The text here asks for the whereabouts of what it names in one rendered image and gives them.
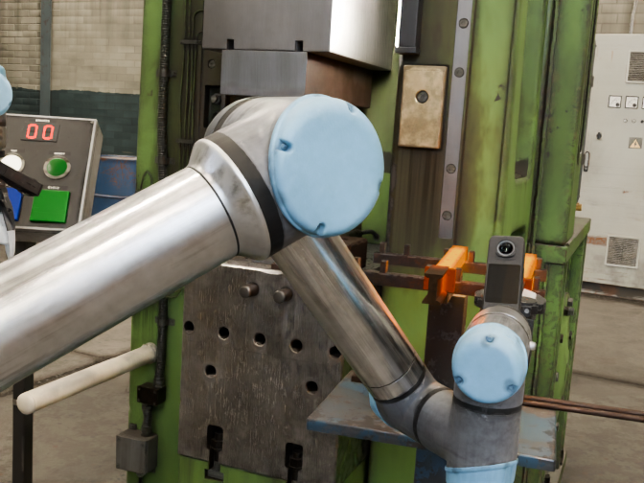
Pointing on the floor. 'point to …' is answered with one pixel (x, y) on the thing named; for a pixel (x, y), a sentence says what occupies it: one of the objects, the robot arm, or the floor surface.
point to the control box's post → (23, 427)
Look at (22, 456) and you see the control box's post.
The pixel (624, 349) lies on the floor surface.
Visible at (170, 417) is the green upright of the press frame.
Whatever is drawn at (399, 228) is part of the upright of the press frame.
